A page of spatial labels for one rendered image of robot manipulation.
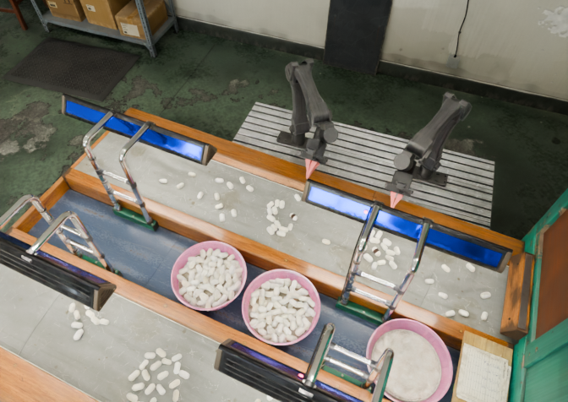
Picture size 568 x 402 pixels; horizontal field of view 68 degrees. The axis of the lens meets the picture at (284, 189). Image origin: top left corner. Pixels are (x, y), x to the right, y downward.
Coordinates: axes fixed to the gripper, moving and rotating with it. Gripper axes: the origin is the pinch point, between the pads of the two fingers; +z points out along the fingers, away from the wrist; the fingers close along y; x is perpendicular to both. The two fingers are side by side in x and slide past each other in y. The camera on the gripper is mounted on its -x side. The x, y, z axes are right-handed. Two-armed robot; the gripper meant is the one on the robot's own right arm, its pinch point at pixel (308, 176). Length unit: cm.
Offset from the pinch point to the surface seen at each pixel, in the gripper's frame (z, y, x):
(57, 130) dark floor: 29, -199, 86
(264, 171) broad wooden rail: 4.0, -20.5, 9.0
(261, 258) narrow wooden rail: 33.4, -3.6, -14.8
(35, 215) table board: 50, -97, -23
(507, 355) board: 32, 82, -16
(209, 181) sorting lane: 15.6, -39.9, 2.0
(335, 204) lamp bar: 4.3, 17.4, -31.4
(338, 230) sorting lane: 15.9, 17.9, 2.1
